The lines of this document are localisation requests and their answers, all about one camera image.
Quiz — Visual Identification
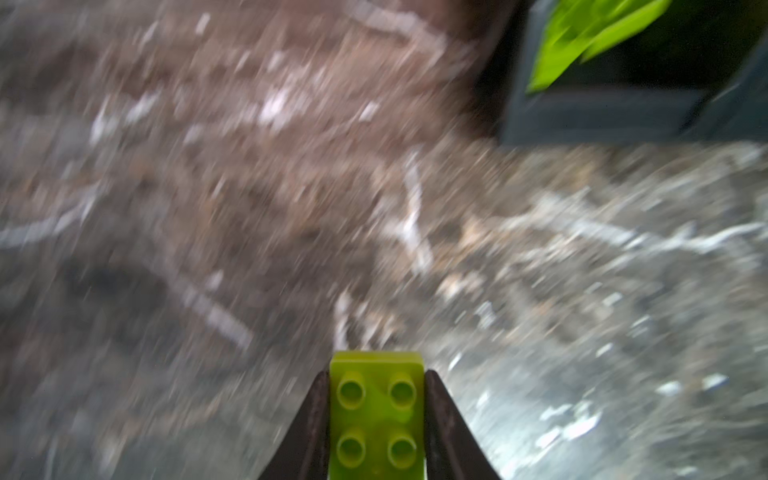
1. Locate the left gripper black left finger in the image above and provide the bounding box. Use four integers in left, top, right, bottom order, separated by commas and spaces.
258, 371, 330, 480

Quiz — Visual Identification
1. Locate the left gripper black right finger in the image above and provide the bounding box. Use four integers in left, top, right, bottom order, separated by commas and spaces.
424, 370, 500, 480

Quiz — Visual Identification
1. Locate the green lego mid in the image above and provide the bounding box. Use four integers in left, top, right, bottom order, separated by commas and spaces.
329, 351, 426, 480

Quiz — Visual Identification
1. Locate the green lego top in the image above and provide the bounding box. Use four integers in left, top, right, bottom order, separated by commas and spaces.
527, 0, 670, 93

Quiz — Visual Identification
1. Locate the black bin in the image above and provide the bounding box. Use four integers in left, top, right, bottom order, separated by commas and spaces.
496, 1, 767, 145

